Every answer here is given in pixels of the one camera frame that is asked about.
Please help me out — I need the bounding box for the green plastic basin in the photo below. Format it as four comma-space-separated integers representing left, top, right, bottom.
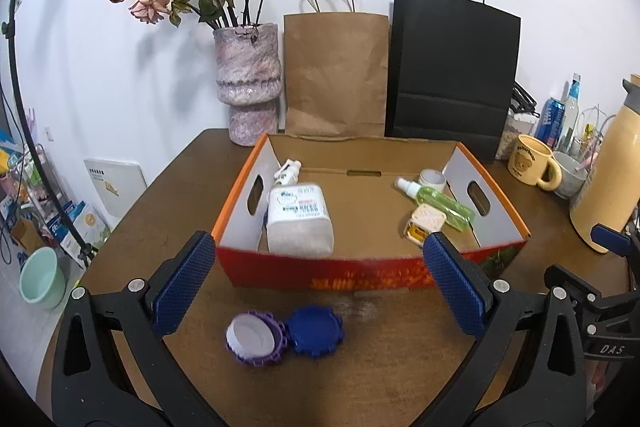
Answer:
19, 247, 68, 310

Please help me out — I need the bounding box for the clear glass bottle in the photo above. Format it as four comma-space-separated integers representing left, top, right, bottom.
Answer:
556, 73, 583, 152

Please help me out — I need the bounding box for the cream thermos flask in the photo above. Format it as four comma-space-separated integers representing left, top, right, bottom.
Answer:
570, 74, 640, 254

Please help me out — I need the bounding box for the purple gear-edged lid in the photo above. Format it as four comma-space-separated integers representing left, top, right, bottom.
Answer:
225, 311, 290, 367

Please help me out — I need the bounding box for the pink textured vase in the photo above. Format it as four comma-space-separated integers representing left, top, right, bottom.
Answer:
213, 23, 282, 146

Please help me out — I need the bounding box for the cream bear mug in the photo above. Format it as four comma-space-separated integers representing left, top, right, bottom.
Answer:
507, 134, 563, 192

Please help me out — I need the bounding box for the black paper bag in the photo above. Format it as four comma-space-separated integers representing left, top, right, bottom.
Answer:
384, 0, 522, 162

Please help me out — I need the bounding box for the white and blue carton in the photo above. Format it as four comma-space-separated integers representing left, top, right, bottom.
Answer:
50, 202, 112, 258

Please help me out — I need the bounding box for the small cardboard carton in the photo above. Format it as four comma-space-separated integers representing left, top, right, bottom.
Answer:
10, 218, 46, 254

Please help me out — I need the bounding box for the white flat box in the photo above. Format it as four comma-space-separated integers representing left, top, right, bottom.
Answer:
84, 158, 148, 219

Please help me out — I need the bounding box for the small white jar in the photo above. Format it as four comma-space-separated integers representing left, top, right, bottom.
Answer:
419, 168, 447, 194

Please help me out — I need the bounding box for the clear jar of oats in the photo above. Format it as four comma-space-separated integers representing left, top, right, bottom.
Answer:
495, 109, 536, 162

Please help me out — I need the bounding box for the green spray bottle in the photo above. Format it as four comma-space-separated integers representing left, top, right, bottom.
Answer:
395, 177, 476, 230

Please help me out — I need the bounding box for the orange and white cardboard box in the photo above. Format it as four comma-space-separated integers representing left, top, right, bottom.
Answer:
211, 133, 531, 293

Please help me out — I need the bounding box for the blue drink can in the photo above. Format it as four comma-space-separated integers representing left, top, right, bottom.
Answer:
534, 97, 566, 148

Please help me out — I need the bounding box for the white spray bottle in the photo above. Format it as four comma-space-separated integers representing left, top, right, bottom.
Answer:
267, 159, 335, 258

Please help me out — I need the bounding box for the black stand pole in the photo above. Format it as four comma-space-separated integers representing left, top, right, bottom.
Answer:
2, 0, 101, 270

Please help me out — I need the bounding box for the person's right hand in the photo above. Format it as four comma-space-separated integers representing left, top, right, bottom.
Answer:
590, 359, 609, 397

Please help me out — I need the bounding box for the grey ceramic cup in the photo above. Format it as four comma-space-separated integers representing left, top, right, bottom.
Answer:
552, 151, 590, 200

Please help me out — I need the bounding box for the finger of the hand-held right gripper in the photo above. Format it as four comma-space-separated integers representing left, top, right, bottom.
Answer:
544, 263, 603, 308
590, 223, 640, 259

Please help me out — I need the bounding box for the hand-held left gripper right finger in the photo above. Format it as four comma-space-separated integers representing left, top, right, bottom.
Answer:
422, 232, 588, 427

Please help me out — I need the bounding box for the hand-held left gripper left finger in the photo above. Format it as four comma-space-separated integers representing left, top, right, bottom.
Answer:
51, 231, 226, 427

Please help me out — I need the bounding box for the cluttered storage rack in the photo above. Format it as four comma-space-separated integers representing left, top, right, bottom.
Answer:
0, 107, 66, 233

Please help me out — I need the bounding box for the brown paper bag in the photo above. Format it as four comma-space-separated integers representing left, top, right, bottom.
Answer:
283, 0, 390, 138

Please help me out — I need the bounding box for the clear glass with trinkets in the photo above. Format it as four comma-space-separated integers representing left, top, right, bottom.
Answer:
575, 104, 618, 162

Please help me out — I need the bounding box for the blue gear-edged lid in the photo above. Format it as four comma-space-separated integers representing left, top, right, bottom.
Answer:
286, 305, 345, 358

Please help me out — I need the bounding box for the white plug adapter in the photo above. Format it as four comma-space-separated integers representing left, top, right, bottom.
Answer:
404, 203, 447, 247

